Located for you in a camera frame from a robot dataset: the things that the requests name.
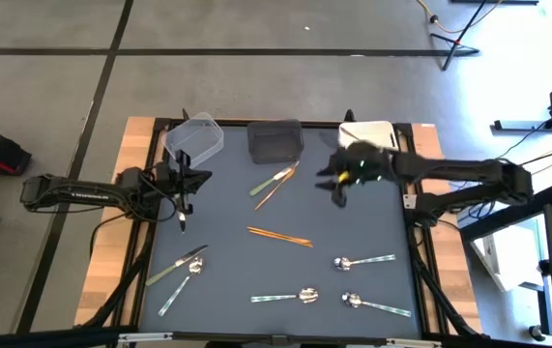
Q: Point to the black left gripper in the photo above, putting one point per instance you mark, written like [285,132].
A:
[184,183]

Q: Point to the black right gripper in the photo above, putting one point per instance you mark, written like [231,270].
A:
[365,164]

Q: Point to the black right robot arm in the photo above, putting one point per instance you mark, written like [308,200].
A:
[449,169]

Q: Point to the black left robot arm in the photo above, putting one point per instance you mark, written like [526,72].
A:
[87,193]

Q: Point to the yellow tag on gripper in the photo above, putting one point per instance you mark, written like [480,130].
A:
[342,178]

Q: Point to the clear plastic container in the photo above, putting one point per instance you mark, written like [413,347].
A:
[193,140]

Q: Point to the white plastic container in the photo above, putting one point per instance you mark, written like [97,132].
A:
[367,131]

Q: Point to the dark grey plastic container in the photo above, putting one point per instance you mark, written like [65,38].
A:
[275,141]

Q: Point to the dark grey table mat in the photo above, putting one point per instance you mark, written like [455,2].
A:
[280,270]

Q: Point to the black diagonal beam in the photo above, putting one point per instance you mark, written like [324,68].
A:
[507,217]

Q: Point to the black tripod stand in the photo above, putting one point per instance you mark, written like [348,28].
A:
[455,44]

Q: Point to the white box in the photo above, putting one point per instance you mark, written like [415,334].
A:
[507,256]

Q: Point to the black caster wheel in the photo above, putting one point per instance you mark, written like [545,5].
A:
[536,332]

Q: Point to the black aluminium table frame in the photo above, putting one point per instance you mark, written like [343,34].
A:
[280,338]

